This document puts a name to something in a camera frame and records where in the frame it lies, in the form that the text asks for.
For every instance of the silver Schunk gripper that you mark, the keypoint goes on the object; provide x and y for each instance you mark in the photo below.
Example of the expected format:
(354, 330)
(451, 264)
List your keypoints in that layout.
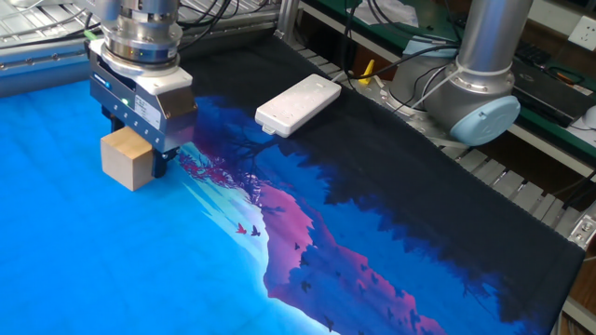
(177, 116)

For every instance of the small wooden cube block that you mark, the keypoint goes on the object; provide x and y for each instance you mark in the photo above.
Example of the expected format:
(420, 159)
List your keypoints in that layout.
(125, 163)

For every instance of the printed mountain landscape cloth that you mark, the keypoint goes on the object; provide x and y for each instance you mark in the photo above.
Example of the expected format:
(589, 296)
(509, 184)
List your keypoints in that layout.
(139, 260)

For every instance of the white power strip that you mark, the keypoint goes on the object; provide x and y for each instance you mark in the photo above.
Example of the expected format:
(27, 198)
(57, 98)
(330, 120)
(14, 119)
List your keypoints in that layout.
(298, 104)

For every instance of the yellow plastic clip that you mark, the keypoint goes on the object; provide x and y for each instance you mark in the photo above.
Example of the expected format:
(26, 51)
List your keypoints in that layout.
(368, 76)

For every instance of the white paper sheet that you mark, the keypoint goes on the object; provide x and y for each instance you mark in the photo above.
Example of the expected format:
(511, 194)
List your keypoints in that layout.
(396, 11)

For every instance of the black flat electronic device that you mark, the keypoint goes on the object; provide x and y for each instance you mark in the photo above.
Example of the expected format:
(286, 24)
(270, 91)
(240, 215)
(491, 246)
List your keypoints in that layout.
(559, 97)

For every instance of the white computer mouse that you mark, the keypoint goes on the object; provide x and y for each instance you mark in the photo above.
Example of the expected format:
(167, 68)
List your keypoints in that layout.
(590, 117)

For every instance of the aluminium frame rail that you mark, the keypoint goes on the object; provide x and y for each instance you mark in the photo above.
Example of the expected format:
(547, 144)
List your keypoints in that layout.
(42, 70)

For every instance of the aluminium upright post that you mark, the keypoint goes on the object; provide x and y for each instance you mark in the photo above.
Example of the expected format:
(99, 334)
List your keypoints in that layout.
(287, 18)

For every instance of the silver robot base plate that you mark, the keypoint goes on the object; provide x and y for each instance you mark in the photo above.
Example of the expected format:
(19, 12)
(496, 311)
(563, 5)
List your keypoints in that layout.
(419, 128)

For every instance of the metal corner bracket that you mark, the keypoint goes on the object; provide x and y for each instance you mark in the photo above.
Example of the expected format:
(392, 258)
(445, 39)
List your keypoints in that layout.
(583, 231)

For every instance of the white wall socket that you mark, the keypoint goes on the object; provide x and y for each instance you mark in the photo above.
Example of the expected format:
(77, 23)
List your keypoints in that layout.
(583, 33)

